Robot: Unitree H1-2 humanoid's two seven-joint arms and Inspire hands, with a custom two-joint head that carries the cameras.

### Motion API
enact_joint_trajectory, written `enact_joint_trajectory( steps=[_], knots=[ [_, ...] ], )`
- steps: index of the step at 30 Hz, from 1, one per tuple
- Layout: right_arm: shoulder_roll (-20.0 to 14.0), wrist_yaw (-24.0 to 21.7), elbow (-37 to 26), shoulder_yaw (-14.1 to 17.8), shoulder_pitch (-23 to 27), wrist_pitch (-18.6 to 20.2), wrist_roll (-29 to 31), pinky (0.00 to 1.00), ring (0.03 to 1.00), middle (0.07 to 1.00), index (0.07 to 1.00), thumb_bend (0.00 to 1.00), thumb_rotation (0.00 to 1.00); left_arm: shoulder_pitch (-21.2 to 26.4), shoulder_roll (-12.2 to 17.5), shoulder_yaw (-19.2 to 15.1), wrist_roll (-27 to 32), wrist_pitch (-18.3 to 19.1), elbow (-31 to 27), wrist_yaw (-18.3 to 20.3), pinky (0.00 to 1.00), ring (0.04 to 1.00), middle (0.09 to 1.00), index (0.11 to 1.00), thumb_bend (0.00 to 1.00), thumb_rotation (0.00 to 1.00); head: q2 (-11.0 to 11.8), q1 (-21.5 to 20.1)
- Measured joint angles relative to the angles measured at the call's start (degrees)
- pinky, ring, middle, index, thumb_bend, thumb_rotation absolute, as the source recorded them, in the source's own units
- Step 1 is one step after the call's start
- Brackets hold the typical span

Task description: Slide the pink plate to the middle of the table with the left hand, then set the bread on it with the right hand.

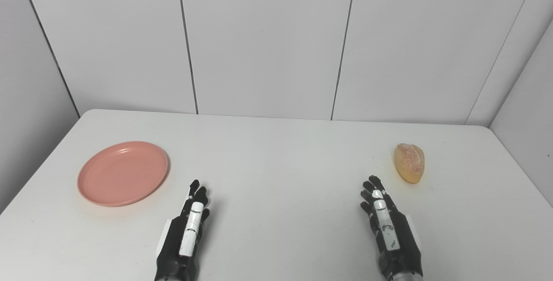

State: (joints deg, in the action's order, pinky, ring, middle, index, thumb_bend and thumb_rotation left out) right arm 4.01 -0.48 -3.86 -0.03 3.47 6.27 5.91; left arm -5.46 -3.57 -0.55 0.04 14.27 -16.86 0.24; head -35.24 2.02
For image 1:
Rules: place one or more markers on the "bread roll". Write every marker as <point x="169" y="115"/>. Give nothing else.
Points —
<point x="409" y="163"/>

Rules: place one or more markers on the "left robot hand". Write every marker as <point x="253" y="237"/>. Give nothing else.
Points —
<point x="183" y="235"/>

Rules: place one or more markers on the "pink round plate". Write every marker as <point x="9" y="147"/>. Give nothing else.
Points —
<point x="123" y="173"/>

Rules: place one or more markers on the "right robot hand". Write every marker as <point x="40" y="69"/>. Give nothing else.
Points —
<point x="391" y="233"/>

